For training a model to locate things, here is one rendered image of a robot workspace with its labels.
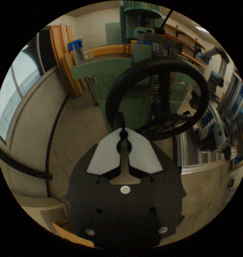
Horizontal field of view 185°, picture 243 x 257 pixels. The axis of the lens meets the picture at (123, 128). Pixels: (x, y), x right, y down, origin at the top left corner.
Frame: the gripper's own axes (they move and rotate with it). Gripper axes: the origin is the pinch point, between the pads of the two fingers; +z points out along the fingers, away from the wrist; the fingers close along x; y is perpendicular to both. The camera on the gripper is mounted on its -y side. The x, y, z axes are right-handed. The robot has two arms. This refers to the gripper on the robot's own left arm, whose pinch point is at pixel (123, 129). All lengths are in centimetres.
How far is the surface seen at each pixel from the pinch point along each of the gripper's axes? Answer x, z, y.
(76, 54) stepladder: -51, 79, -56
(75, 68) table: -16.6, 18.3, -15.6
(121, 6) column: 1, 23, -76
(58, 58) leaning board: -108, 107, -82
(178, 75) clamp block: 15.5, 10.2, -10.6
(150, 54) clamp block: 6.4, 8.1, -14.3
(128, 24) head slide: 4, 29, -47
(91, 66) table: -10.4, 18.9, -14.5
